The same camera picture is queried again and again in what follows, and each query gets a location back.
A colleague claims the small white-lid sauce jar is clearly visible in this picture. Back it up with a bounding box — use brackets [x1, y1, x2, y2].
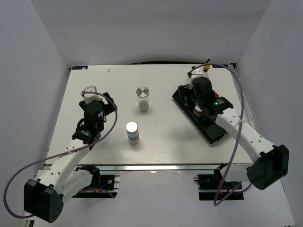
[193, 106, 204, 118]

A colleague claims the clear silver-lid spice jar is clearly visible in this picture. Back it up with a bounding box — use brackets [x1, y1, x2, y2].
[136, 86, 150, 112]

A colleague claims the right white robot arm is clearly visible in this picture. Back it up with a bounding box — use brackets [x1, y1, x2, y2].
[172, 77, 289, 190]

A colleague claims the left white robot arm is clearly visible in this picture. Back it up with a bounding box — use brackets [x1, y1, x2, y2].
[24, 88, 117, 223]

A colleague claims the blue-label silver-lid shaker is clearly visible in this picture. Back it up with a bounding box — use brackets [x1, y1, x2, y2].
[125, 122, 140, 144]

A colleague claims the blue table logo sticker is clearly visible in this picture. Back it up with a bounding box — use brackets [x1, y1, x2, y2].
[71, 66, 88, 70]

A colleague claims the black plastic organizer tray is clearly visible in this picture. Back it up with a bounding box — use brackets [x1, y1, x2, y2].
[172, 89, 227, 144]

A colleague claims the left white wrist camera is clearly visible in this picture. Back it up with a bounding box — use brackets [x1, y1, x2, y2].
[80, 85, 102, 104]

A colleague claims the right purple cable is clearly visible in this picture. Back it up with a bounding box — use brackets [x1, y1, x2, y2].
[188, 63, 253, 206]

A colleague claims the purple cable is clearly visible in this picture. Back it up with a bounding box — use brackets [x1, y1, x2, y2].
[3, 91, 118, 218]
[188, 63, 253, 206]

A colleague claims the aluminium table frame rail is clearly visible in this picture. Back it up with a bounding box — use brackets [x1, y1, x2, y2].
[32, 63, 258, 173]

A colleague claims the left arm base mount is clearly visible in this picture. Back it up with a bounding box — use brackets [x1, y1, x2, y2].
[73, 165, 120, 199]

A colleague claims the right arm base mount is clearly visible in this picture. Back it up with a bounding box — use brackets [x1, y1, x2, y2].
[193, 164, 244, 201]

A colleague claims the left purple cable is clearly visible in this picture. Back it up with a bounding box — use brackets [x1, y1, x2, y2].
[3, 91, 118, 218]

